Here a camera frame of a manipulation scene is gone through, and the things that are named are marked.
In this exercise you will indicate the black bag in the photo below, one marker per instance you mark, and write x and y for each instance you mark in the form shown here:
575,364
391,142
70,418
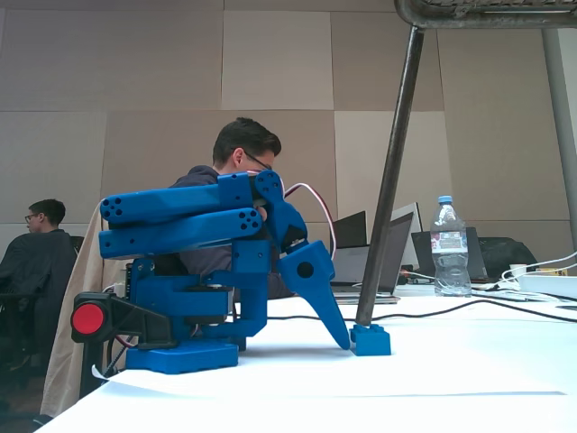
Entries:
507,255

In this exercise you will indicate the beige coat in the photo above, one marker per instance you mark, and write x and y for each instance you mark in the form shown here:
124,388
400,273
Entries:
81,279

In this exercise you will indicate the white flat box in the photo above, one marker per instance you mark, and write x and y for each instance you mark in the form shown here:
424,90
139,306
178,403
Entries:
550,284

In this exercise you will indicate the black clamp with red knob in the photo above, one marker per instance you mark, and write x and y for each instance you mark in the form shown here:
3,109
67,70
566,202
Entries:
90,318

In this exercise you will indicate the silver open laptop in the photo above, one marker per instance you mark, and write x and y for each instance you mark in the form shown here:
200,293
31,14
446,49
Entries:
347,270

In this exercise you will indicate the black office chair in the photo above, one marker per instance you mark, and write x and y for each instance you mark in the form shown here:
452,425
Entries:
18,325

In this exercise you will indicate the black open laptop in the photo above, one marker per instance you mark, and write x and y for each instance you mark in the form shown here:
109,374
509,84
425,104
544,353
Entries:
478,261

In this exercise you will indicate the man in dark hoodie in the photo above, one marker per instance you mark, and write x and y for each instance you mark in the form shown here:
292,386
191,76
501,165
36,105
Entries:
243,144

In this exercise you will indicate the dark laptop screen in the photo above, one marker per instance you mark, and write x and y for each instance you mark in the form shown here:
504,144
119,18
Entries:
349,230

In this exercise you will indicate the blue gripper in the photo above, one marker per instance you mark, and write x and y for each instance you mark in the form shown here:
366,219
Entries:
311,276

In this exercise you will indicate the man in black jacket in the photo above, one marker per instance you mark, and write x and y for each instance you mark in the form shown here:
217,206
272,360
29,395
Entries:
40,257

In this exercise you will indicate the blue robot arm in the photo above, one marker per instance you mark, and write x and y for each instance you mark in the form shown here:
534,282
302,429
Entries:
180,225

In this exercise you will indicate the small blue block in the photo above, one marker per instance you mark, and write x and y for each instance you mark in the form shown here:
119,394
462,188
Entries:
372,343

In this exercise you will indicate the white paper cup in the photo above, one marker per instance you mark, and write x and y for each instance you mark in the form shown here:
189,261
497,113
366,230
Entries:
518,269

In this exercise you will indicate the clear plastic water bottle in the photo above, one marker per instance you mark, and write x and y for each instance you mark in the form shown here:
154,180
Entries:
450,252

